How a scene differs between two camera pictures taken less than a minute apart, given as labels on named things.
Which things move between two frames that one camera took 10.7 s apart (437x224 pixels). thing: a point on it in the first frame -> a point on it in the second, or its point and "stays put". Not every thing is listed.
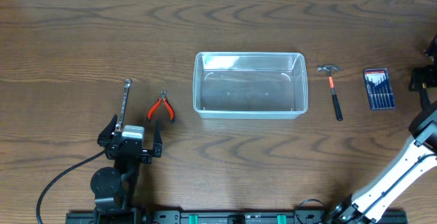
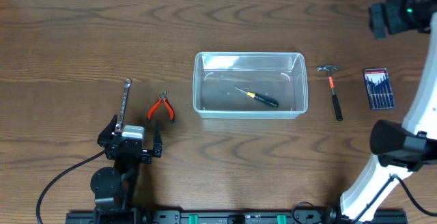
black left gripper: x=130 y=149 stays put
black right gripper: x=420 y=76 -> x=393 y=24
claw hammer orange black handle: x=329 y=67 stays put
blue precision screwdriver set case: x=379 y=89 stays put
